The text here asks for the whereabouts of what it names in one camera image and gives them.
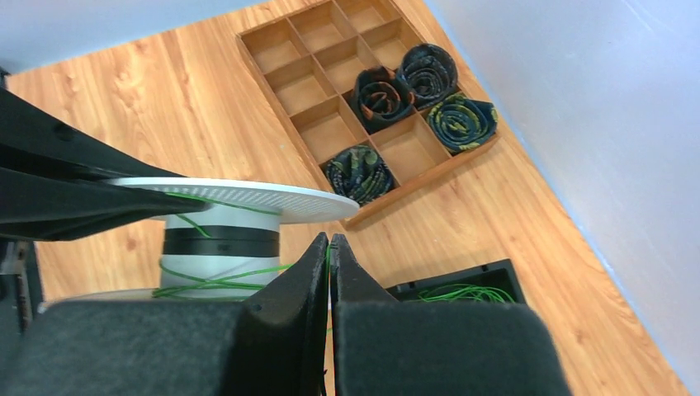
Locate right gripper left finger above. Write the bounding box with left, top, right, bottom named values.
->
left=1, top=233, right=329, bottom=395

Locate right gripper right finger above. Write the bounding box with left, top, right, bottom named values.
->
left=329, top=233, right=571, bottom=395

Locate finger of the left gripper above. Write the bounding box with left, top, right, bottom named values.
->
left=1, top=89, right=177, bottom=181
left=1, top=168, right=206, bottom=241

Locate green wire coil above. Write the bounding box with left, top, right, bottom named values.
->
left=152, top=191, right=334, bottom=334

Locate grey filament spool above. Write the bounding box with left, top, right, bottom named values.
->
left=38, top=176, right=361, bottom=315

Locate black plastic bin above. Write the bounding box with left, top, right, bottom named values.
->
left=386, top=258, right=527, bottom=304

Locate dark cloth roll in tray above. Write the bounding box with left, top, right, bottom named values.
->
left=324, top=144, right=394, bottom=206

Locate wooden compartment tray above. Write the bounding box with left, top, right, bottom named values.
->
left=237, top=1, right=498, bottom=229

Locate dark patterned cloth roll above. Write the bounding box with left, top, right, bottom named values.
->
left=426, top=92, right=499, bottom=156

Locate black item in tray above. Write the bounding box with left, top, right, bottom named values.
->
left=349, top=66, right=415, bottom=134

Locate green wire in black bin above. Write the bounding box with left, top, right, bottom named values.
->
left=418, top=283, right=518, bottom=305

